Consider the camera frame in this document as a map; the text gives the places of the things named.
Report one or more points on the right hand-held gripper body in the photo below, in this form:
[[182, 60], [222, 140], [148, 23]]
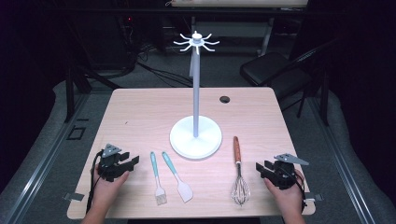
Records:
[[281, 175]]

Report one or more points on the black metal stand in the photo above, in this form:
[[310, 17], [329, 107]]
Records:
[[70, 93]]

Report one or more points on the grey metal table bracket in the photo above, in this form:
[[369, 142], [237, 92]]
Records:
[[74, 196], [313, 197]]

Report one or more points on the black chair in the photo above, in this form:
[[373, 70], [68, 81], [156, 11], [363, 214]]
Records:
[[267, 70]]

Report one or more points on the person's left hand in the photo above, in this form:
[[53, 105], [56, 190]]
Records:
[[106, 193]]

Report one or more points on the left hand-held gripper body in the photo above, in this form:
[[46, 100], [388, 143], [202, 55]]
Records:
[[109, 163]]

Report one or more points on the dark equipment with red light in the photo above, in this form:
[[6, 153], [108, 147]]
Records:
[[106, 40]]

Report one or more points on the aluminium floor rail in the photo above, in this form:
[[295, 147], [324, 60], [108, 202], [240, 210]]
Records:
[[46, 155], [339, 155]]

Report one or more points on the white background table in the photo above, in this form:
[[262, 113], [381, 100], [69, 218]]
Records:
[[236, 3]]

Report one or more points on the white utensil rack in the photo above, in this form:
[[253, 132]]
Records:
[[195, 141]]

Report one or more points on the person's right hand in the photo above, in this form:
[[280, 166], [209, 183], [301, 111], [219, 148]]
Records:
[[289, 199]]

